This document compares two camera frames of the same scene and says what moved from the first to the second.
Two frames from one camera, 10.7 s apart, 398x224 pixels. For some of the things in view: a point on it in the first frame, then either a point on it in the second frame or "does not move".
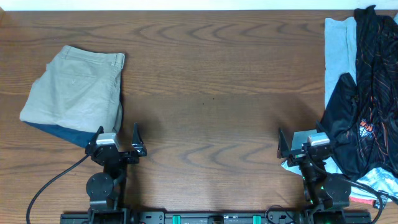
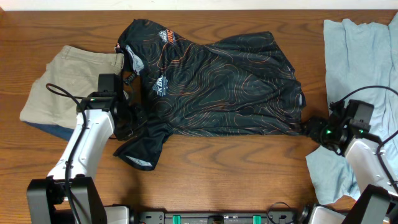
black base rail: (163, 217) does not move
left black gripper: (138, 147) to (142, 120)
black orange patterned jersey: (361, 119) to (240, 84)
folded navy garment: (69, 136) does not move
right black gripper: (295, 155) to (315, 124)
